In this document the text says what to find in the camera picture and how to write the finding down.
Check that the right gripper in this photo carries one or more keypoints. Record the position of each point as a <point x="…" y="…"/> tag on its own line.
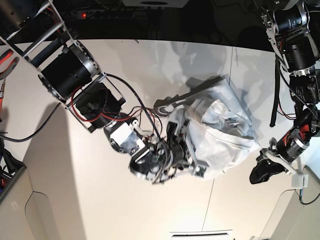
<point x="182" y="152"/>

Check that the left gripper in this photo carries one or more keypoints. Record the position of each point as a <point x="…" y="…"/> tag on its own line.
<point x="280" y="156"/>

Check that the white t-shirt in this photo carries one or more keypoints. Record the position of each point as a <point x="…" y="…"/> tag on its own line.
<point x="220" y="131"/>

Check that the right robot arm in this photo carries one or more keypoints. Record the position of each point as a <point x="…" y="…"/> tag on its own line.
<point x="157" y="139"/>

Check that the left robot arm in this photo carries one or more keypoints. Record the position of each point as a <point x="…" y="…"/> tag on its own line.
<point x="293" y="30"/>

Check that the black power strip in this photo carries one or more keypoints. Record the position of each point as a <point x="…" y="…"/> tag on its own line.
<point x="101" y="14"/>

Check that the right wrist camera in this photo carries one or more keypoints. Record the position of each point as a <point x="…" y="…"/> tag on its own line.
<point x="200" y="170"/>

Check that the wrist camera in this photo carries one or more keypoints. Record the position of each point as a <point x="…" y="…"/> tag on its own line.
<point x="299" y="181"/>
<point x="200" y="170"/>

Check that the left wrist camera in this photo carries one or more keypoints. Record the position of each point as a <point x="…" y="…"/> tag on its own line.
<point x="299" y="181"/>

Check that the orange handled pliers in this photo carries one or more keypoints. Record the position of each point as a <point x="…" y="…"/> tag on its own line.
<point x="10" y="66"/>

